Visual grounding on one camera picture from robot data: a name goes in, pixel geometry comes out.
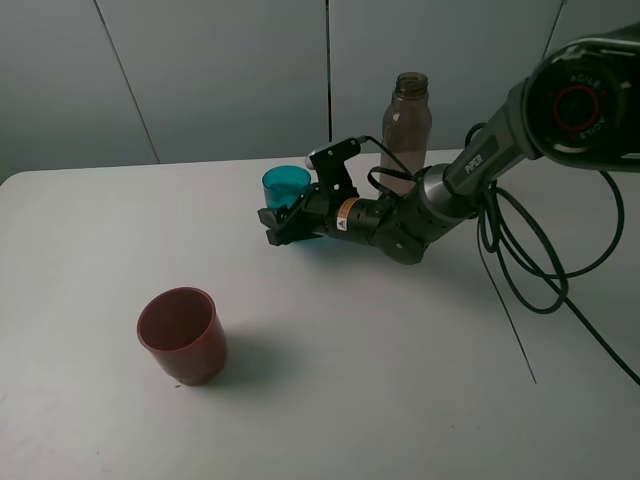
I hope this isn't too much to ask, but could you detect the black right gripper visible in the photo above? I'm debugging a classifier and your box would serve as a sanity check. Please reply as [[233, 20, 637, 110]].
[[257, 183, 388, 246]]

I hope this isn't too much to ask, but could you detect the teal translucent plastic cup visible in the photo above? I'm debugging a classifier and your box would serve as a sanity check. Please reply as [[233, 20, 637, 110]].
[[262, 165, 318, 217]]

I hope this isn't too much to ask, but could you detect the grey translucent plastic bottle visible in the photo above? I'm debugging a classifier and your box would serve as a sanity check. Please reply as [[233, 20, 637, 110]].
[[382, 72, 432, 175]]

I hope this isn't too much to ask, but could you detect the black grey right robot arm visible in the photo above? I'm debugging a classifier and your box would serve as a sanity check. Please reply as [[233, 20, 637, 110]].
[[258, 24, 639, 265]]

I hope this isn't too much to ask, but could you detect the red plastic cup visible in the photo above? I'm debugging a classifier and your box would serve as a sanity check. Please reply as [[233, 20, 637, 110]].
[[136, 287, 228, 386]]

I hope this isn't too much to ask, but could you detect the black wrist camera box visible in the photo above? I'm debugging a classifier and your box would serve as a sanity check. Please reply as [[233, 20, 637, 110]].
[[305, 137, 363, 199]]

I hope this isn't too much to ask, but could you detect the black camera cable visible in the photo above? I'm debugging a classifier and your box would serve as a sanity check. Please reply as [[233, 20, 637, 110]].
[[362, 134, 419, 201]]

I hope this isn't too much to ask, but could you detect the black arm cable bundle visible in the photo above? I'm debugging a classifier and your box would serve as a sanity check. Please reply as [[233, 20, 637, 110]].
[[464, 122, 640, 387]]

